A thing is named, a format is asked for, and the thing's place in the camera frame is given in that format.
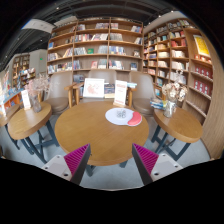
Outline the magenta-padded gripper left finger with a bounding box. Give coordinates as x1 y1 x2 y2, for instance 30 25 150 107
41 143 92 186

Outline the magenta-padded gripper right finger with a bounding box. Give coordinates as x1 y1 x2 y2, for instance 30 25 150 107
131 143 184 186

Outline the transparent computer mouse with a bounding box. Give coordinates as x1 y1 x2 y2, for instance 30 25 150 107
115 108 128 120

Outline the white mouse pad, red wrist rest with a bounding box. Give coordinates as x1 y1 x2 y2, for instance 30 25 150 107
104 107 143 127

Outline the round wooden side table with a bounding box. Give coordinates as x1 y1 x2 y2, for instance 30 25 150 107
150 106 204 163
7 101 61 164
0 103 20 128

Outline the glass vase with white flowers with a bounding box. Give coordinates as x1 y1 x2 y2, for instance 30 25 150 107
161 69 189 119

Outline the stack of colourful books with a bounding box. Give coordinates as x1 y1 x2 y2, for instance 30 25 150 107
149 96 168 110

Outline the beige armchair with wooden arms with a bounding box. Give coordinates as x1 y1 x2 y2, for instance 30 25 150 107
128 70 164 118
44 71 78 116
72 68 136 106

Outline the glass vase with pink flowers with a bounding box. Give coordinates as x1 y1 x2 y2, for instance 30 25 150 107
25 73 51 114

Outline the white sign on wooden base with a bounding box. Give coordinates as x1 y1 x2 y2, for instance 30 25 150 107
113 79 129 108

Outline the white framed pink floral picture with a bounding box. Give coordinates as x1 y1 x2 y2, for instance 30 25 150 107
82 77 106 99

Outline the small white table sign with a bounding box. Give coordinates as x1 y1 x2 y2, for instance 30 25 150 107
20 89 32 111

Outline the dark cover book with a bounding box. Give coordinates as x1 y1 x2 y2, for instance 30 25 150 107
103 83 116 99

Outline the orange book display table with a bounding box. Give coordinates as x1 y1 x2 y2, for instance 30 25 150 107
0 69 24 108

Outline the distant wooden bookshelf unit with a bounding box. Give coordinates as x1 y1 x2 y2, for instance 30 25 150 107
11 53 31 88

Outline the curved wooden bookshelf unit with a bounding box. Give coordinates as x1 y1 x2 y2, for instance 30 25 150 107
142 18 224 159

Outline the wide wooden bookshelf unit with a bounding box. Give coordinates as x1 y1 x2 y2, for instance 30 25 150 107
45 17 144 76

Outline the white hanging ceiling sign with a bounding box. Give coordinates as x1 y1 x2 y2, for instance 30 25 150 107
21 18 55 34

